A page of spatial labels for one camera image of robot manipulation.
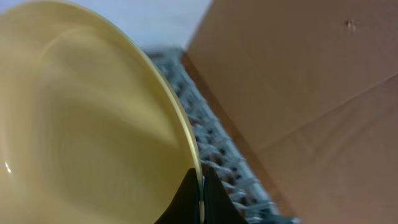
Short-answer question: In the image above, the brown cardboard box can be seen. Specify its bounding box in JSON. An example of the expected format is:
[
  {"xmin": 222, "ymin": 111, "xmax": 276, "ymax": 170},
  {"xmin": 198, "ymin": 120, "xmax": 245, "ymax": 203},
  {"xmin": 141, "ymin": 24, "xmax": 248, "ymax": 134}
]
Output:
[{"xmin": 188, "ymin": 0, "xmax": 397, "ymax": 223}]

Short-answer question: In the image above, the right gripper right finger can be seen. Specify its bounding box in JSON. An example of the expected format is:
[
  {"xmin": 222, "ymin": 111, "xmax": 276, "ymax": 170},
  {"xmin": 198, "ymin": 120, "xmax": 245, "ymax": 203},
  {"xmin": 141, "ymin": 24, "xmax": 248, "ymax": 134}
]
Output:
[{"xmin": 203, "ymin": 167, "xmax": 248, "ymax": 224}]

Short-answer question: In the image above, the grey dishwasher rack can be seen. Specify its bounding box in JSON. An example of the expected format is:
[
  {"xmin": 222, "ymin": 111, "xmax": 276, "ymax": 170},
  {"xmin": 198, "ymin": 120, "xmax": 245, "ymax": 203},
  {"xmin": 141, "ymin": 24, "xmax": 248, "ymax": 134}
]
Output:
[{"xmin": 146, "ymin": 48, "xmax": 300, "ymax": 224}]

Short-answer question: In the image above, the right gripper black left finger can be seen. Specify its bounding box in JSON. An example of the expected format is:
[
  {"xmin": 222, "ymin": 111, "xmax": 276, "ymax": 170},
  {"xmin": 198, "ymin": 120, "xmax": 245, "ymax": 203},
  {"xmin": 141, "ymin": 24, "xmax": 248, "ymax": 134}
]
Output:
[{"xmin": 155, "ymin": 168, "xmax": 200, "ymax": 224}]

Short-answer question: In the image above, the yellow plate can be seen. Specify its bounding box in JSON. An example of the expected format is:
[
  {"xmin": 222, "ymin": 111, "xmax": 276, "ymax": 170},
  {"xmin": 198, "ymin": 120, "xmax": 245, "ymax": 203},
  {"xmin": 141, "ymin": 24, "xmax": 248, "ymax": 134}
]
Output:
[{"xmin": 1, "ymin": 1, "xmax": 204, "ymax": 223}]

